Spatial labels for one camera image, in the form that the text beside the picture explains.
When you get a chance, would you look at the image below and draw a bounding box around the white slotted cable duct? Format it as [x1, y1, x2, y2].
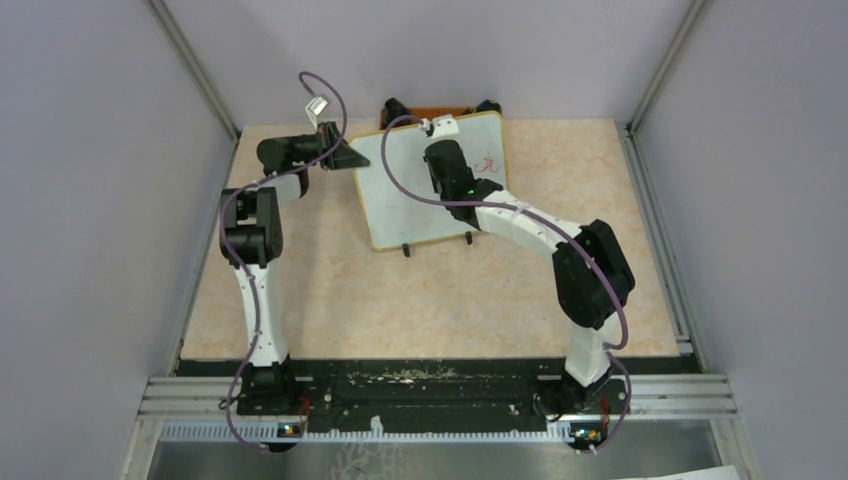
[159, 421, 574, 444]

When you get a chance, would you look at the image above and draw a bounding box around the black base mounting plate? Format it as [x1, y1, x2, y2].
[175, 356, 631, 439]

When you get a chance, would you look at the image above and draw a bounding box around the black object in tray left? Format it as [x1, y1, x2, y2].
[382, 97, 411, 128]

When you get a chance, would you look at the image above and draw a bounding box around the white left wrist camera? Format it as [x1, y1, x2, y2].
[305, 95, 331, 129]

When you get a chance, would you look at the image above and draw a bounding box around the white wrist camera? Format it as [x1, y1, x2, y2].
[305, 95, 331, 129]
[418, 114, 459, 141]

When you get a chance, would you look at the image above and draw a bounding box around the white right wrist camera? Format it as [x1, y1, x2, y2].
[418, 114, 459, 141]

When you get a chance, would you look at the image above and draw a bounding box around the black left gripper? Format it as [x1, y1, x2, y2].
[287, 121, 371, 171]

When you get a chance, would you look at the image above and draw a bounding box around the white whiteboard with yellow frame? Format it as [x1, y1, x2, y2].
[350, 111, 508, 251]

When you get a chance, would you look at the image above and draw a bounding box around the dark object in tray right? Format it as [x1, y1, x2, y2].
[474, 99, 503, 115]

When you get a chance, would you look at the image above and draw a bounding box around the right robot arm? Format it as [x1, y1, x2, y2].
[424, 140, 635, 412]

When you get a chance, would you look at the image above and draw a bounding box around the aluminium frame rail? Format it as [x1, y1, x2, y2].
[138, 374, 738, 420]

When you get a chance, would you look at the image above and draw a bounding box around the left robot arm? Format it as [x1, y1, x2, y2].
[218, 121, 370, 414]

